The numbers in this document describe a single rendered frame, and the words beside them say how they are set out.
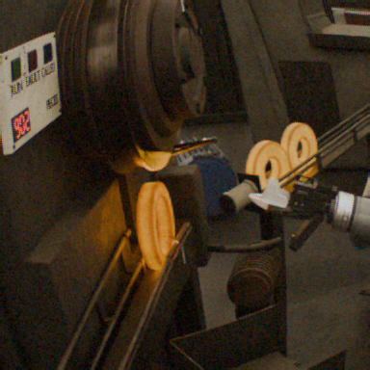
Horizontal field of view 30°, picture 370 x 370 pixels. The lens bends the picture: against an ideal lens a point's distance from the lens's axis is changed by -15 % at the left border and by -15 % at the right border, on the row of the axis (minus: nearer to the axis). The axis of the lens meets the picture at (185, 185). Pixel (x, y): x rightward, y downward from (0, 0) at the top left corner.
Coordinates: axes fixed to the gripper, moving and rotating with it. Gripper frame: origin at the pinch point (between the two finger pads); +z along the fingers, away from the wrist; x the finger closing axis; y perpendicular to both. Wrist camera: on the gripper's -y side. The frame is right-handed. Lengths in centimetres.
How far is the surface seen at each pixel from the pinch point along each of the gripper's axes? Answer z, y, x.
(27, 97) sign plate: 37, 29, 51
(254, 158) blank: 3.7, -0.4, -30.5
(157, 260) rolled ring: 15.1, -9.2, 21.3
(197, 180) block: 14.3, -1.6, -8.3
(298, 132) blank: -6.5, 5.3, -46.5
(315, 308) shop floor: -30, -69, -82
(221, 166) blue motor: 30, -58, -187
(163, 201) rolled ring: 18.0, -1.5, 8.8
